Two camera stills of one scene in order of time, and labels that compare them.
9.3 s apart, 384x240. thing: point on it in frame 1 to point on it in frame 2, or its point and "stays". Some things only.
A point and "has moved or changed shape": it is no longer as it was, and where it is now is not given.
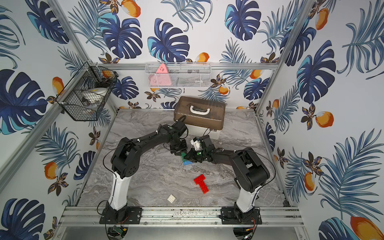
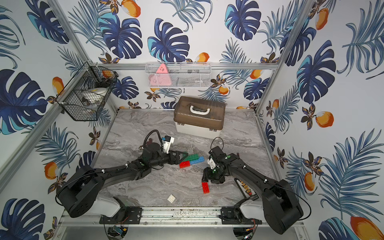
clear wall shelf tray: (162, 75) stays
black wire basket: (83, 97) stays
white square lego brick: (171, 198) stays
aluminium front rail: (181, 216) stays
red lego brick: (203, 187) stays
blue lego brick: (187, 162) has moved or changed shape
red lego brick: (199, 179) to (184, 164)
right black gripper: (192, 157) to (207, 176)
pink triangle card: (161, 78) stays
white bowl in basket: (94, 95) stays
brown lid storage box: (202, 117) stays
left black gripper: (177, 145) to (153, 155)
